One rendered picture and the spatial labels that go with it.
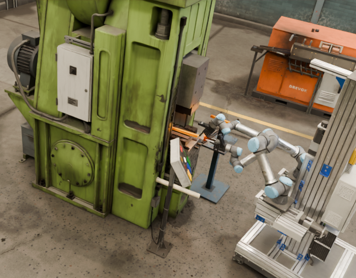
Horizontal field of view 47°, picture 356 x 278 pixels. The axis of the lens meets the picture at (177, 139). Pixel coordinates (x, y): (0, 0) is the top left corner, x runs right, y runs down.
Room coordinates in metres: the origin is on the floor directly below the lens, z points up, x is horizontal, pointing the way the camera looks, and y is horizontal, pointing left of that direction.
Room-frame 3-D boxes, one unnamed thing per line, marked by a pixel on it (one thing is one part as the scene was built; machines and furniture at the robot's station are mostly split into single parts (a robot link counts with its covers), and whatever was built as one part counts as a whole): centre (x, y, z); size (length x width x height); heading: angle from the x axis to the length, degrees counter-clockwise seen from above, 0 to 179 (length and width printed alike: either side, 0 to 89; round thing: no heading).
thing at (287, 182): (2.91, -0.98, 0.98); 0.13 x 0.12 x 0.14; 134
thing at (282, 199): (2.92, -0.99, 0.87); 0.15 x 0.15 x 0.10
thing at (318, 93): (6.95, -2.10, 0.65); 2.10 x 1.12 x 1.30; 74
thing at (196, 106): (3.50, 0.09, 1.32); 0.42 x 0.20 x 0.10; 71
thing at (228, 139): (3.94, -0.47, 0.68); 0.40 x 0.30 x 0.02; 156
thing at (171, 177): (2.89, -0.01, 0.54); 0.04 x 0.04 x 1.08; 71
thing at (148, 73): (3.28, 0.32, 1.15); 0.44 x 0.26 x 2.30; 71
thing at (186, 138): (3.50, 0.09, 0.96); 0.42 x 0.20 x 0.09; 71
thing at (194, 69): (3.55, 0.07, 1.56); 0.42 x 0.39 x 0.40; 71
